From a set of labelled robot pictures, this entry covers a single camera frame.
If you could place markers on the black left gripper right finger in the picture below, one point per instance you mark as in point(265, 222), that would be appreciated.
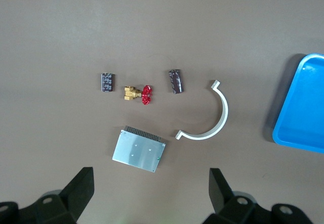
point(222, 201)

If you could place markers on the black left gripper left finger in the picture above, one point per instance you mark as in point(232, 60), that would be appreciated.
point(73, 198)

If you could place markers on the black printed electrolytic capacitor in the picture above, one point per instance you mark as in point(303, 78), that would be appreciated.
point(107, 82)

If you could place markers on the maroon glossy electrolytic capacitor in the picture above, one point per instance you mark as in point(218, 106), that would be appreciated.
point(176, 81)

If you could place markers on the blue plastic tray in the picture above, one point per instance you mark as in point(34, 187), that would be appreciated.
point(303, 107)

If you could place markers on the silver metal power supply box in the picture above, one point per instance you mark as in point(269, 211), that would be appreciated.
point(138, 148)

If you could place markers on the brass valve with red handwheel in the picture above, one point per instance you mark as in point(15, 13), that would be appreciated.
point(131, 94)

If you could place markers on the brown table cover mat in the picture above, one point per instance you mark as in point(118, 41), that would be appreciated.
point(76, 31)

